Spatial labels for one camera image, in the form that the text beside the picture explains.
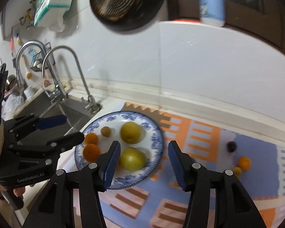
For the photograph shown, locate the small brown-green fruit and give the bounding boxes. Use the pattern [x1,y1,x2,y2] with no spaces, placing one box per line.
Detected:
[101,126,112,137]

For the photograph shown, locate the green-yellow apple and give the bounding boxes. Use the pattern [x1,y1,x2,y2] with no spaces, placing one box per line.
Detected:
[120,147,147,171]

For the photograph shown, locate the chrome main sink faucet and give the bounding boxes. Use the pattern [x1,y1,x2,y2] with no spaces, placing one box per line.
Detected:
[15,40,68,104]

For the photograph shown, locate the dark plum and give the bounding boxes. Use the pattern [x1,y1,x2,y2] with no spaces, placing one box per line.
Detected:
[226,141,237,153]

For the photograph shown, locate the colourful patterned table mat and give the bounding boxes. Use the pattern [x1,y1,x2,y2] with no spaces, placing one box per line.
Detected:
[100,104,285,227]

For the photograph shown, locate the white blue soap bottle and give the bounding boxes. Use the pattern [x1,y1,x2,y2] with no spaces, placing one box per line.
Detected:
[199,0,226,27]

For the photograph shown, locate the stainless steel sink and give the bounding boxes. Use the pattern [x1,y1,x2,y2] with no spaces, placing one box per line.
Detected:
[15,92,95,146]

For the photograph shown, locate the wire sink basket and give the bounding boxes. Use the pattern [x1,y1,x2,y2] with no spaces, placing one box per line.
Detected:
[29,42,55,72]

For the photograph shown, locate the teal white bag box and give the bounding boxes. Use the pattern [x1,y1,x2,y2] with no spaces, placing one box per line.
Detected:
[34,0,72,32]

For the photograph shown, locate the left human hand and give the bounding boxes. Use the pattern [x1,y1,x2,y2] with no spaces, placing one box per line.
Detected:
[0,180,26,198]

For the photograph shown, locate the yellow-green pomelo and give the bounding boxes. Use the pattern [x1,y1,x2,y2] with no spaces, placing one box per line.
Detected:
[120,121,141,144]

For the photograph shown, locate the blue white porcelain plate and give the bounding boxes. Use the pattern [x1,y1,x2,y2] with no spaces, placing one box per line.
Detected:
[82,111,165,190]

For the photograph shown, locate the small back orange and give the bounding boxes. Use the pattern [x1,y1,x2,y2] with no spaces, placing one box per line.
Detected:
[237,157,252,171]

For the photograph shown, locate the small tan fruit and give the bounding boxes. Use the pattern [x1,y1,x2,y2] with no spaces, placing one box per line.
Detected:
[232,166,242,179]

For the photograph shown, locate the black perforated frying pan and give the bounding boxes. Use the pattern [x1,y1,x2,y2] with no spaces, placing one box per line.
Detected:
[89,0,164,31]

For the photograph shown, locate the chrome gooseneck faucet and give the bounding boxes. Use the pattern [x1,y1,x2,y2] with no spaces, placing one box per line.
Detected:
[41,45,102,114]

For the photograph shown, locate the dark wooden window frame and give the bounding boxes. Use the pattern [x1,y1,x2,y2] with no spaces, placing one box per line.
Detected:
[167,0,285,54]

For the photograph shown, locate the large front orange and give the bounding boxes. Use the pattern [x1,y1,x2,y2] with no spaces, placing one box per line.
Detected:
[83,144,101,163]

